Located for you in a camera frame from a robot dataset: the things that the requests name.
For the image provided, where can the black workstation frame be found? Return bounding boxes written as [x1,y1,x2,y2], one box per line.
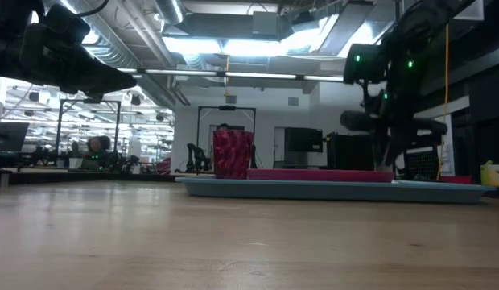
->
[196,105,258,170]
[55,98,122,167]

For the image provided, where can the silver ventilation duct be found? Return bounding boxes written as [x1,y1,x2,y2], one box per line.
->
[154,0,187,26]

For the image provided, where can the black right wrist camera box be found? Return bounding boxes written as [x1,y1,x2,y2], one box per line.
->
[343,43,387,85]

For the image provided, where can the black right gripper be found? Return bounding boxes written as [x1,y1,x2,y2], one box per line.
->
[340,91,450,172]

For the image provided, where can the long ceiling light strip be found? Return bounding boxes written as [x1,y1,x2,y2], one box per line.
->
[116,67,345,83]

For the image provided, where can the yellow-green container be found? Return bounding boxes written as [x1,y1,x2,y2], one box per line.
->
[479,159,499,188]

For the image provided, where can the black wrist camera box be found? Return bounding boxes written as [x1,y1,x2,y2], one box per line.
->
[43,2,92,45]
[343,43,387,85]

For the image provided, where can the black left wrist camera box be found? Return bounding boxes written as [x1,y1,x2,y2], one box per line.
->
[43,2,92,45]

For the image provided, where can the dark computer monitor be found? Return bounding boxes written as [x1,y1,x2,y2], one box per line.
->
[0,122,30,153]

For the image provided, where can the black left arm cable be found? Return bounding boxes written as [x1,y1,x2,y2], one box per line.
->
[76,0,110,18]

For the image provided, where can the yellow hanging cable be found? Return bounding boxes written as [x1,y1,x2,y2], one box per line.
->
[435,23,451,181]

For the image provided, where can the black wall-side monitor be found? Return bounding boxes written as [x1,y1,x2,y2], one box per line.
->
[283,127,324,154]

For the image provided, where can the black perforated panel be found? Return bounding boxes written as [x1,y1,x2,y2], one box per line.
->
[404,147,440,180]

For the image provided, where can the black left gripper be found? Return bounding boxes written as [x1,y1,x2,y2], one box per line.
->
[15,23,138,102]

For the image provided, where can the black cabinet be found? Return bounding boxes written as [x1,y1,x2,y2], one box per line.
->
[325,131,375,172]

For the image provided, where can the black background robot arms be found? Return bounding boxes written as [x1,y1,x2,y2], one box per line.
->
[184,143,213,173]

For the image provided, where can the red flat bin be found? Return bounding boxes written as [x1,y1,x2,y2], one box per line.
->
[439,175,473,185]

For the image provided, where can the red translucent cup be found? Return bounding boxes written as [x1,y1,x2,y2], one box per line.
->
[212,129,255,180]

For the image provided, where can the pink round plate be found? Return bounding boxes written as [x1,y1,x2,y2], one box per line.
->
[246,168,395,184]

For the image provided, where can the black table frame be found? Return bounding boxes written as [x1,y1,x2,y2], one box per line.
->
[7,171,182,187]

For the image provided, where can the blue plastic tray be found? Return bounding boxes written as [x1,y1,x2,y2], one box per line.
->
[175,176,497,205]

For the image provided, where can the person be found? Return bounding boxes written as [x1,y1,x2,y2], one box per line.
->
[85,135,113,170]

